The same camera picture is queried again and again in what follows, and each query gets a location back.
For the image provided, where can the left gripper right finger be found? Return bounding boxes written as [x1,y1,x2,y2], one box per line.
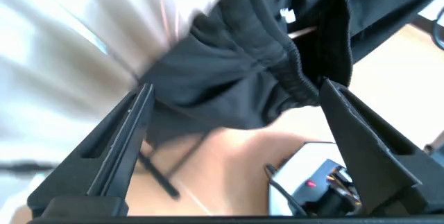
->
[318,78,444,216]

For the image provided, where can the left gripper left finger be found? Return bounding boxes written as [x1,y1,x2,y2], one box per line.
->
[27,83,156,218]

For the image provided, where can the black shorts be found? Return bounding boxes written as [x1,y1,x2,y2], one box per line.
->
[138,0,444,148]

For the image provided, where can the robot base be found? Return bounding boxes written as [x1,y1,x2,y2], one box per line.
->
[265,140,365,217]

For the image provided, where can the black clothes rack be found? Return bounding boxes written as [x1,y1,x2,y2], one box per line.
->
[0,133,207,200]

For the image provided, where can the beige curtain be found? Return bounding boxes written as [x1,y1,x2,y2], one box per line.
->
[0,0,237,169]

